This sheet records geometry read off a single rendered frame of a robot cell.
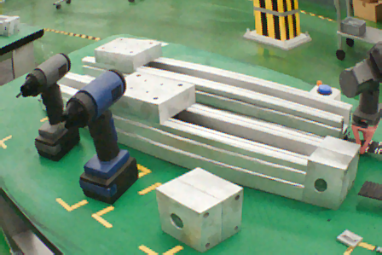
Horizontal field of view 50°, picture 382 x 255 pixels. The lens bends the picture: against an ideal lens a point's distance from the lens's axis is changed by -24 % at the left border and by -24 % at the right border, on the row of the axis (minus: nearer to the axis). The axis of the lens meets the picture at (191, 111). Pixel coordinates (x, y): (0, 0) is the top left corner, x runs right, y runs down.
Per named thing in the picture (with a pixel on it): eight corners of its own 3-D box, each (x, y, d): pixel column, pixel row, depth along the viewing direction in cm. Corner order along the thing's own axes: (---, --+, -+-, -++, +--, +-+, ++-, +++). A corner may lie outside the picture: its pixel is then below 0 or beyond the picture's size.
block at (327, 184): (356, 178, 90) (363, 139, 86) (336, 210, 81) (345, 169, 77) (326, 170, 95) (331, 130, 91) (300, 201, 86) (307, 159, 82)
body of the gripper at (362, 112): (351, 122, 94) (353, 89, 91) (362, 105, 101) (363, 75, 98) (373, 128, 90) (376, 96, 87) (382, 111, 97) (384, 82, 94)
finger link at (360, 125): (347, 154, 97) (351, 116, 93) (355, 141, 102) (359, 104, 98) (368, 160, 93) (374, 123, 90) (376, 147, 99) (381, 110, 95)
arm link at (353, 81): (402, 74, 83) (384, 39, 85) (379, 85, 78) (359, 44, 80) (376, 97, 93) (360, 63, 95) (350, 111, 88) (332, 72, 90)
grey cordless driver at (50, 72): (83, 138, 115) (74, 50, 105) (43, 176, 99) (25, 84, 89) (62, 133, 118) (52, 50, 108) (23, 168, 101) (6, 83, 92)
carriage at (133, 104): (196, 115, 110) (194, 84, 107) (161, 136, 102) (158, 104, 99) (138, 99, 119) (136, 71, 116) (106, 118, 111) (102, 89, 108)
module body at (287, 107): (350, 136, 107) (352, 104, 103) (336, 156, 100) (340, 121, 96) (106, 73, 152) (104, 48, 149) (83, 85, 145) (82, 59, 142)
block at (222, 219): (250, 223, 82) (253, 181, 78) (201, 252, 76) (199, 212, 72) (211, 205, 89) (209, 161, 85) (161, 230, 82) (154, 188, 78)
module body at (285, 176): (321, 176, 93) (327, 139, 90) (300, 201, 86) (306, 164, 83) (64, 96, 139) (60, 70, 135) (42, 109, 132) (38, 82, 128)
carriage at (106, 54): (163, 66, 137) (161, 42, 134) (134, 80, 129) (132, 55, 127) (121, 58, 146) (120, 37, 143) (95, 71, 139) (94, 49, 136)
